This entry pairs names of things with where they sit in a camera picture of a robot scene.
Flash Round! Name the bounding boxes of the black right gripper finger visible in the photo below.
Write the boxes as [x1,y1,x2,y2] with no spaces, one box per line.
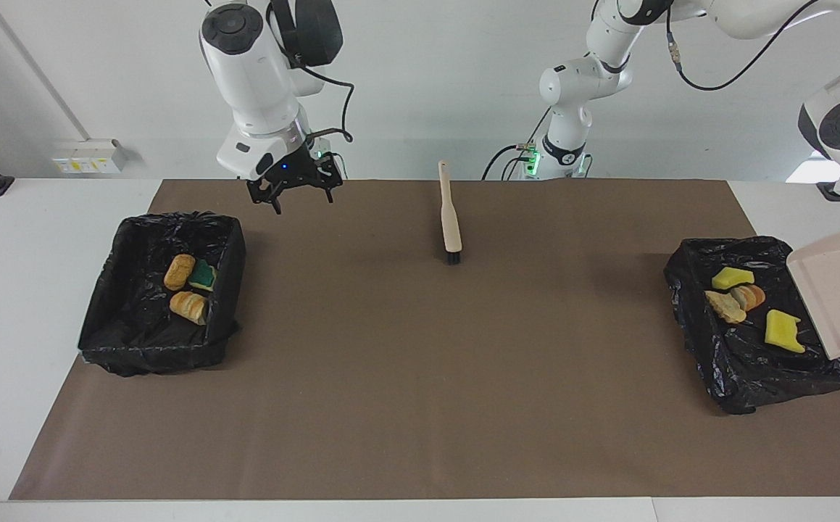
[317,153,343,204]
[246,177,283,215]

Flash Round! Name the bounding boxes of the brown bread roll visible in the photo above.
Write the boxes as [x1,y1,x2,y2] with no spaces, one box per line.
[164,254,196,291]

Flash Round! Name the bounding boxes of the beige hand brush black bristles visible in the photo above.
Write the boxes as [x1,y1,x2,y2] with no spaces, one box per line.
[438,160,463,265]

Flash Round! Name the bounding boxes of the croissant piece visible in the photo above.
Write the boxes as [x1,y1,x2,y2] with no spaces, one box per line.
[170,291,209,326]
[730,283,767,312]
[704,290,747,325]

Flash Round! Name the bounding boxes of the small yellow green sponge piece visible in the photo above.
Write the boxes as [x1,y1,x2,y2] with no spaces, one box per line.
[711,267,756,291]

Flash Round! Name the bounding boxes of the notched yellow sponge piece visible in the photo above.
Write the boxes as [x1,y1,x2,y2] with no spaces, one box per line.
[765,310,807,355]

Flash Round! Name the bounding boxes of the bin with black bag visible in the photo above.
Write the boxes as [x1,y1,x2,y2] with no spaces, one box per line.
[77,211,247,377]
[663,236,840,415]

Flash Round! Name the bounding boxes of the brown table mat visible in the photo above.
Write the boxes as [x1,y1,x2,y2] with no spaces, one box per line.
[8,179,840,501]

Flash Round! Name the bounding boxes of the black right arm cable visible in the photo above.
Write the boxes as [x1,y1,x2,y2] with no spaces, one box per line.
[300,64,356,146]

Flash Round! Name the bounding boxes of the black left base cable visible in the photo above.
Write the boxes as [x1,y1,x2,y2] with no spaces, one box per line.
[481,109,552,181]

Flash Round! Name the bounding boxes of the white wall socket box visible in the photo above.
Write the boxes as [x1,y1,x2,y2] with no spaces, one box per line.
[51,139,129,175]

